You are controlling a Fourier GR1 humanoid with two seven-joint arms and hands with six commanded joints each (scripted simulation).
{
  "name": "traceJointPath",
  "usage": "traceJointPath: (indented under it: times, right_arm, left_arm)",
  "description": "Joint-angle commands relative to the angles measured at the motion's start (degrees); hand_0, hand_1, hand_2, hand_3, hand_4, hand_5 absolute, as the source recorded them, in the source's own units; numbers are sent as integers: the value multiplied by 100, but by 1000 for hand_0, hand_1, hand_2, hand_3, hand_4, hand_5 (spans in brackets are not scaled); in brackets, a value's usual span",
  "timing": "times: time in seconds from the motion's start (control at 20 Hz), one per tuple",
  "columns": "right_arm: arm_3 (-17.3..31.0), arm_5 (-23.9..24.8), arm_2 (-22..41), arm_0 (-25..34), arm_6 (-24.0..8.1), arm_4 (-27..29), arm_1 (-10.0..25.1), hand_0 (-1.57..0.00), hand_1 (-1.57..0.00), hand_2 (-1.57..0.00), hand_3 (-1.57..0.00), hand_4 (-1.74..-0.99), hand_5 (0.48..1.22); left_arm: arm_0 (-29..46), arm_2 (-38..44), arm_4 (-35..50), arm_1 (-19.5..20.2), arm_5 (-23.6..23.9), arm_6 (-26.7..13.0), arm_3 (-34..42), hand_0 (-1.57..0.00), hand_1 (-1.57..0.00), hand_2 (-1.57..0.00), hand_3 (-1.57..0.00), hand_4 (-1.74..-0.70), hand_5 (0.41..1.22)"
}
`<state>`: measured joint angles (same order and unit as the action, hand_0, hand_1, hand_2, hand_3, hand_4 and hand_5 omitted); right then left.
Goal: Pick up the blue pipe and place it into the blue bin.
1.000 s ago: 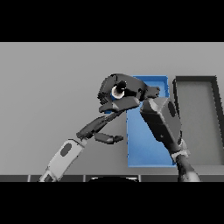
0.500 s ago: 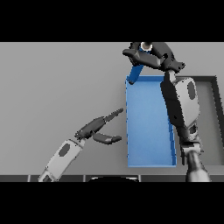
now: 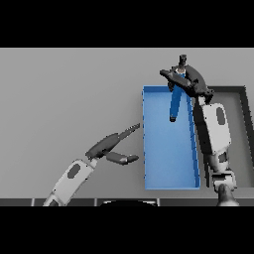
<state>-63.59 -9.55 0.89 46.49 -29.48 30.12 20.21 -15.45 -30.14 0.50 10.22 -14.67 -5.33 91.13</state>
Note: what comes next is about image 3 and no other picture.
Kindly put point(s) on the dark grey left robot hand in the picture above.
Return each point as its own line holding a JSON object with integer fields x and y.
{"x": 105, "y": 145}

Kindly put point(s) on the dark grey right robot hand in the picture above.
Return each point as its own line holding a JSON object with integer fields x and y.
{"x": 191, "y": 81}

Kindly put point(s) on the blue pipe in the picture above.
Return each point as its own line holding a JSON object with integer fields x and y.
{"x": 176, "y": 99}

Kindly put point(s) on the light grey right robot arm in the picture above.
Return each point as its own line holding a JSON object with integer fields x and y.
{"x": 213, "y": 139}

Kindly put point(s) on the blue bin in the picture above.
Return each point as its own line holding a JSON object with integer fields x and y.
{"x": 168, "y": 145}

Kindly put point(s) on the dark grey bin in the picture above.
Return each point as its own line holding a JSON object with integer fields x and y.
{"x": 243, "y": 132}

